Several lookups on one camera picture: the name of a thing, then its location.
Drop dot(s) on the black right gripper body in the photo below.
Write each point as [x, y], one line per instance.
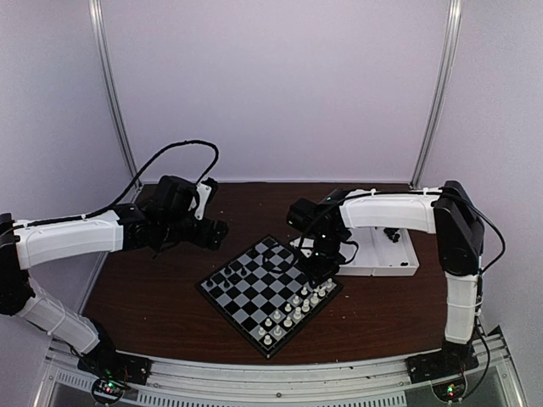
[327, 258]

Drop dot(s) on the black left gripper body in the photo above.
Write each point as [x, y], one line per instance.
[201, 237]

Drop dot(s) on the white plastic divided tray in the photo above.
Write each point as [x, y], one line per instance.
[369, 258]

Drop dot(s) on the black white chessboard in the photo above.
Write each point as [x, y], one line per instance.
[270, 270]

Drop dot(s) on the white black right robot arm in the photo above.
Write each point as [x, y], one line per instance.
[440, 301]

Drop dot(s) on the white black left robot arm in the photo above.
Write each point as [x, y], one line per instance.
[174, 214]

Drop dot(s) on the pile of black chess pieces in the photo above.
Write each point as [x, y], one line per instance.
[396, 251]

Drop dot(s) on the white chess piece row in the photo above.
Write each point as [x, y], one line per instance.
[281, 319]

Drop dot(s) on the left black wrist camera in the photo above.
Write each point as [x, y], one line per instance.
[210, 186]

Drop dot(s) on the front aluminium rail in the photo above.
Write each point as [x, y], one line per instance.
[380, 382]

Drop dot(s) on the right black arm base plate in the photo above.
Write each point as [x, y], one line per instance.
[451, 359]

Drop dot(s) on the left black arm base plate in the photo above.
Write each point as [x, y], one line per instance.
[105, 362]

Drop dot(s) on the left aluminium frame post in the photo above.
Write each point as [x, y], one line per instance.
[99, 31]

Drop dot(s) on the aluminium frame post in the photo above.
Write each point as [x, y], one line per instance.
[99, 31]
[447, 59]

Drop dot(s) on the right aluminium frame post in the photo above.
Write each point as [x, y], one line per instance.
[447, 59]

